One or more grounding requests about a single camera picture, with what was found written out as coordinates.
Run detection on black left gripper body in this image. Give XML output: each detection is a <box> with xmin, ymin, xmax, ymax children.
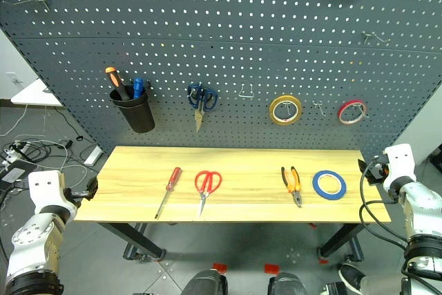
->
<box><xmin>64</xmin><ymin>185</ymin><xmax>90</xmax><ymax>203</ymax></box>

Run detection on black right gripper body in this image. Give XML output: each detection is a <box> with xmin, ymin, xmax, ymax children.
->
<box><xmin>368</xmin><ymin>155</ymin><xmax>389</xmax><ymax>183</ymax></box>

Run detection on grey pegboard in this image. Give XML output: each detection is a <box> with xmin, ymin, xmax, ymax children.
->
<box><xmin>0</xmin><ymin>0</ymin><xmax>442</xmax><ymax>165</ymax></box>

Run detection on blue tape roll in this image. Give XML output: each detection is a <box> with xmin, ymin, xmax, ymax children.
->
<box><xmin>311</xmin><ymin>169</ymin><xmax>347</xmax><ymax>202</ymax></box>

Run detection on small red tape roll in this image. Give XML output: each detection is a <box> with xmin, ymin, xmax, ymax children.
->
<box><xmin>336</xmin><ymin>99</ymin><xmax>368</xmax><ymax>126</ymax></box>

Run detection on black table leg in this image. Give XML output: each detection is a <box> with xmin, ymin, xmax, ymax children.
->
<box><xmin>316</xmin><ymin>222</ymin><xmax>366</xmax><ymax>264</ymax></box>
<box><xmin>99</xmin><ymin>222</ymin><xmax>167</xmax><ymax>263</ymax></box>

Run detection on white power strip with plugs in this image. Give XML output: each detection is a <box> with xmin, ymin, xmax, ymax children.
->
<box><xmin>0</xmin><ymin>140</ymin><xmax>32</xmax><ymax>165</ymax></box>

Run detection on orange and black pliers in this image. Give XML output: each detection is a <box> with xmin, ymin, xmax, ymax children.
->
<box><xmin>280</xmin><ymin>165</ymin><xmax>304</xmax><ymax>209</ymax></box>

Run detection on black plastic cup holder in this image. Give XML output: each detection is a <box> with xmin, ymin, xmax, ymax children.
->
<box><xmin>109</xmin><ymin>84</ymin><xmax>156</xmax><ymax>134</ymax></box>

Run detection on yellow tape roll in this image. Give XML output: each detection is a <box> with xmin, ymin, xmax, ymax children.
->
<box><xmin>268</xmin><ymin>94</ymin><xmax>303</xmax><ymax>126</ymax></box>

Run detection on black and white shoe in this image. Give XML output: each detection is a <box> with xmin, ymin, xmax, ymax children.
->
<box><xmin>337</xmin><ymin>262</ymin><xmax>367</xmax><ymax>294</ymax></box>
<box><xmin>322</xmin><ymin>280</ymin><xmax>348</xmax><ymax>295</ymax></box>

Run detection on orange and black screwdriver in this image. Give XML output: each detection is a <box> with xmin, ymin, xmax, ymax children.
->
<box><xmin>104</xmin><ymin>66</ymin><xmax>132</xmax><ymax>101</ymax></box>

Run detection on white side table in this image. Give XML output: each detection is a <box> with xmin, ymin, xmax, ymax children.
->
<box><xmin>10</xmin><ymin>77</ymin><xmax>64</xmax><ymax>108</ymax></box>

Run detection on dark rounded shape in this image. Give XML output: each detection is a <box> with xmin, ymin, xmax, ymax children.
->
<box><xmin>268</xmin><ymin>271</ymin><xmax>310</xmax><ymax>295</ymax></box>
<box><xmin>180</xmin><ymin>268</ymin><xmax>229</xmax><ymax>295</ymax></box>

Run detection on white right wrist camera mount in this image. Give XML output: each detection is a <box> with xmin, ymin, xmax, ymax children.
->
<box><xmin>382</xmin><ymin>143</ymin><xmax>418</xmax><ymax>203</ymax></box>

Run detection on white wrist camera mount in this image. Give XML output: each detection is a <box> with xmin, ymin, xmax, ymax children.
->
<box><xmin>28</xmin><ymin>169</ymin><xmax>78</xmax><ymax>217</ymax></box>
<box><xmin>382</xmin><ymin>143</ymin><xmax>418</xmax><ymax>203</ymax></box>

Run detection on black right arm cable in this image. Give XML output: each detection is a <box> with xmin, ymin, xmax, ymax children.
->
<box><xmin>358</xmin><ymin>160</ymin><xmax>412</xmax><ymax>251</ymax></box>

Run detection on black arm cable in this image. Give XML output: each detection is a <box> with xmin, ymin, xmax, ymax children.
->
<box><xmin>0</xmin><ymin>178</ymin><xmax>35</xmax><ymax>207</ymax></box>
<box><xmin>358</xmin><ymin>160</ymin><xmax>412</xmax><ymax>251</ymax></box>

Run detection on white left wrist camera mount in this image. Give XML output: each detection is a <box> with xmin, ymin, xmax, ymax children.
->
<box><xmin>28</xmin><ymin>169</ymin><xmax>78</xmax><ymax>217</ymax></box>

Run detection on white floor cable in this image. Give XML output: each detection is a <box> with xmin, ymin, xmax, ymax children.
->
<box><xmin>0</xmin><ymin>103</ymin><xmax>89</xmax><ymax>185</ymax></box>

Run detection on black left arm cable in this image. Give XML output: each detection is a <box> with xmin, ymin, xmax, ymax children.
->
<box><xmin>0</xmin><ymin>178</ymin><xmax>35</xmax><ymax>207</ymax></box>

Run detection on red handled screwdriver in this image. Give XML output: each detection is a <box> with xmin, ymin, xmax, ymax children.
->
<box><xmin>154</xmin><ymin>166</ymin><xmax>183</xmax><ymax>221</ymax></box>

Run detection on blue handled screwdriver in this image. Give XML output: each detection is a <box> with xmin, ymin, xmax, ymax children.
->
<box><xmin>133</xmin><ymin>77</ymin><xmax>146</xmax><ymax>100</ymax></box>

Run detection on red handled scissors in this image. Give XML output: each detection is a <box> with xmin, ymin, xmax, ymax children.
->
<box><xmin>193</xmin><ymin>169</ymin><xmax>223</xmax><ymax>218</ymax></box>

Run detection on blue handled scissors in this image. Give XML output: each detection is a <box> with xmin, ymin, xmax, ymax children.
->
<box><xmin>186</xmin><ymin>82</ymin><xmax>220</xmax><ymax>134</ymax></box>

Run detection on wire loop pegboard hook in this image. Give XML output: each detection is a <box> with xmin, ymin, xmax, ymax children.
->
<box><xmin>238</xmin><ymin>82</ymin><xmax>256</xmax><ymax>99</ymax></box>

